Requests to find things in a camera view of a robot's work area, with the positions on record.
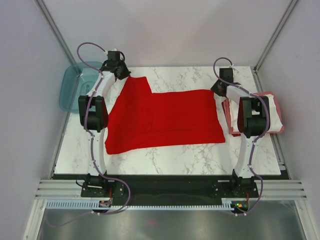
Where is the aluminium corner post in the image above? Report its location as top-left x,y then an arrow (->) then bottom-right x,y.
252,0 -> 300,73
34,0 -> 76,65

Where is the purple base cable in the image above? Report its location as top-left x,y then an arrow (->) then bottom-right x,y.
231,178 -> 264,218
44,178 -> 133,227

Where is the right aluminium corner post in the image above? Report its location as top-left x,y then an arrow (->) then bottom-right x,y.
252,0 -> 300,73

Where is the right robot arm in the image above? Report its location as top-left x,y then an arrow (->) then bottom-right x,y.
211,67 -> 271,179

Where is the white folded t shirt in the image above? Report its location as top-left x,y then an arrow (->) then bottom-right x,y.
229,93 -> 284,133

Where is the white slotted cable duct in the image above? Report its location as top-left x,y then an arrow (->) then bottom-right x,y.
45,199 -> 234,211

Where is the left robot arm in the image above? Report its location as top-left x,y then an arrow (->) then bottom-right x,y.
78,49 -> 131,175

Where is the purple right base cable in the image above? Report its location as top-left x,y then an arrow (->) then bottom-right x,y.
231,178 -> 264,218

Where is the left aluminium corner post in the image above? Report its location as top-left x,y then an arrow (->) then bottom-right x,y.
34,0 -> 76,65

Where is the pink folded t shirt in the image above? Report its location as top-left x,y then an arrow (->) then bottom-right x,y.
222,91 -> 286,138

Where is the teal transparent plastic bin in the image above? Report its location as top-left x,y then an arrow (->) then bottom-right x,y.
59,62 -> 100,116

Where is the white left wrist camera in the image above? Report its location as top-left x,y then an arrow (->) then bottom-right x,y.
105,48 -> 119,54

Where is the aluminium frame rail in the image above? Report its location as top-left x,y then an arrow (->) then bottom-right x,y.
35,179 -> 307,200

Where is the red t shirt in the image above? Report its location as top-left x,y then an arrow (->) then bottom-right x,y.
105,76 -> 225,155

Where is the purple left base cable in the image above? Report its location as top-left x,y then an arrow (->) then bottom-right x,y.
44,178 -> 133,227

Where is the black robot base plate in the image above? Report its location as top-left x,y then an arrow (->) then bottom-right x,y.
53,171 -> 289,205

